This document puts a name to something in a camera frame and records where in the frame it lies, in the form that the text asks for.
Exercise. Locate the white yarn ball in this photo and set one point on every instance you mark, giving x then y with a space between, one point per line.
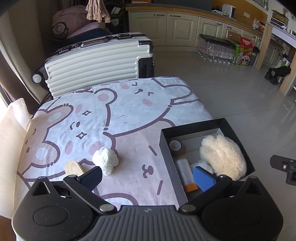
106 159

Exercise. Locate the brown tape roll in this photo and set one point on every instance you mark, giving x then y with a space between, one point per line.
175 145

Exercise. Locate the white toaster appliance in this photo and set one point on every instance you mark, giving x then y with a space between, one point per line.
229 10

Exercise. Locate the light wooden board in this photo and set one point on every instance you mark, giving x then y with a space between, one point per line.
73 168

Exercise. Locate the black shoes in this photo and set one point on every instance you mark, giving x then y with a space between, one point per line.
273 74

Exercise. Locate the cream kitchen cabinets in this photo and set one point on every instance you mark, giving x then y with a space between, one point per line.
177 29

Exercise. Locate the white ribbed suitcase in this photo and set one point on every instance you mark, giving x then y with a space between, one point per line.
96 61

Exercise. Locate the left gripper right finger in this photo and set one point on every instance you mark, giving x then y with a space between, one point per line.
211 185

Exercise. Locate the black trash bin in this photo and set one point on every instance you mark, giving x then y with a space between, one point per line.
253 56

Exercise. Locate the black storage box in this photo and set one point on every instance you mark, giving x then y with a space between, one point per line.
190 136

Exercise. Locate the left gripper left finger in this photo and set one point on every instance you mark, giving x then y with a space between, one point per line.
81 187

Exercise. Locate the water bottle pack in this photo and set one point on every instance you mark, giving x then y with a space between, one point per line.
215 49

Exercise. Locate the hanging beige tassel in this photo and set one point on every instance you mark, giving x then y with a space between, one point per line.
96 11

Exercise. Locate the cartoon bear bed sheet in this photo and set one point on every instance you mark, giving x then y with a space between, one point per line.
125 116

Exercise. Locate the white folded cloth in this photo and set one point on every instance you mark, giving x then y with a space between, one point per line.
203 165

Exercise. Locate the white fluffy plush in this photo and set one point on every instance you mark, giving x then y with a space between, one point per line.
224 156

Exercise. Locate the brown curtain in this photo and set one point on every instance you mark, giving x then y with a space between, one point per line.
14 88

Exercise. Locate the red green snack carton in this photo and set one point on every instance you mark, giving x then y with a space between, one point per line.
243 52

